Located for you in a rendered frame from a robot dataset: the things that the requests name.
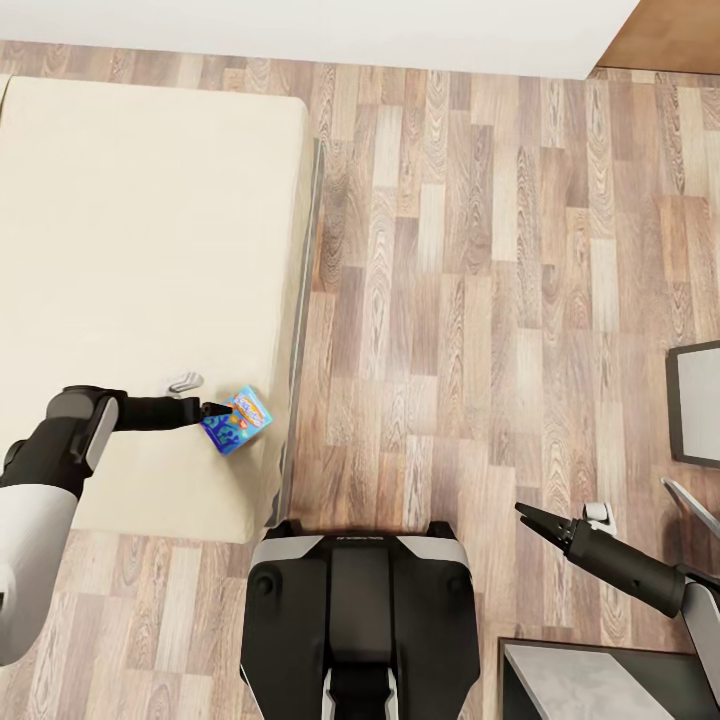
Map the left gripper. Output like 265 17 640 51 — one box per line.
142 397 233 431

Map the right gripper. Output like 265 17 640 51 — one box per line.
514 503 645 596

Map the robot trunk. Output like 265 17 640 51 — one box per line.
322 667 398 720

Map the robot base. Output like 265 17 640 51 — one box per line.
239 521 481 720

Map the board game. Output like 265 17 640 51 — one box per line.
201 385 275 457

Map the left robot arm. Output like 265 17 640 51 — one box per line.
0 371 233 666

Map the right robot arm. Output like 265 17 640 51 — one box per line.
514 502 720 712

